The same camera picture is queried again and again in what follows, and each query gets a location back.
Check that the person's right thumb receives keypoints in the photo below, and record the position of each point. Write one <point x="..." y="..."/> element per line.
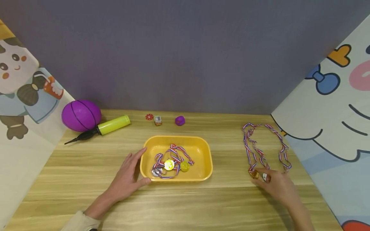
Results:
<point x="260" y="183"/>

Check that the person's left thumb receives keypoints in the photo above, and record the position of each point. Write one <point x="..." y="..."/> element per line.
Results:
<point x="143" y="182"/>

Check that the person's right hand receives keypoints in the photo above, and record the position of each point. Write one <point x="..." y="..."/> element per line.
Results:
<point x="279" y="187"/>

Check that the yellow plastic tray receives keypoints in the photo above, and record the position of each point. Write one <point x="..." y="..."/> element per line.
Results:
<point x="199" y="157"/>

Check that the silver medal with striped ribbon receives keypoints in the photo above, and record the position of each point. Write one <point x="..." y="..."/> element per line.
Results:
<point x="264" y="176"/>
<point x="157" y="172"/>

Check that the dull gold medal striped ribbon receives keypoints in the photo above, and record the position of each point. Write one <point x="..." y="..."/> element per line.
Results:
<point x="185" y="166"/>

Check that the purple oval ball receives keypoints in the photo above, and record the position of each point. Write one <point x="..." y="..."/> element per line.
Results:
<point x="81" y="115"/>

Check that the person's right forearm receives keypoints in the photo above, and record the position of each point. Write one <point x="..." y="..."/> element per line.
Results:
<point x="302" y="216"/>

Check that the person's left hand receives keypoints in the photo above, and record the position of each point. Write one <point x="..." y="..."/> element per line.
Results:
<point x="125" y="181"/>

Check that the small purple lump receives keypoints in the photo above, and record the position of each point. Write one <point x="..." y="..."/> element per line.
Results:
<point x="179" y="120"/>

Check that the small orange white box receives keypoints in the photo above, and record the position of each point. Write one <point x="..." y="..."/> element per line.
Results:
<point x="157" y="120"/>

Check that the person's left fingers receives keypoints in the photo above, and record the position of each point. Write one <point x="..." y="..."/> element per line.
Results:
<point x="136" y="158"/>

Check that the person's right fingers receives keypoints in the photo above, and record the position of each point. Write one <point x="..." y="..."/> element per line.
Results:
<point x="267" y="173"/>

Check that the yellow hand pump black nozzle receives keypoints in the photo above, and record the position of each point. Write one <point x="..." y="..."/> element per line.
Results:
<point x="113" y="124"/>

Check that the person's left forearm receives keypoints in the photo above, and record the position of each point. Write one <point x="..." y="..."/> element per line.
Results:
<point x="92" y="211"/>

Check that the shiny gold medal striped ribbon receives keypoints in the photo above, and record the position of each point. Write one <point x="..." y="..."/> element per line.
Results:
<point x="169" y="165"/>

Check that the bronze medal with striped ribbon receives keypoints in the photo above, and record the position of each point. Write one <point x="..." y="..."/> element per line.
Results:
<point x="254" y="174"/>

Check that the red round chip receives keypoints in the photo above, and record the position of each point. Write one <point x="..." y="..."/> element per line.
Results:
<point x="149" y="117"/>

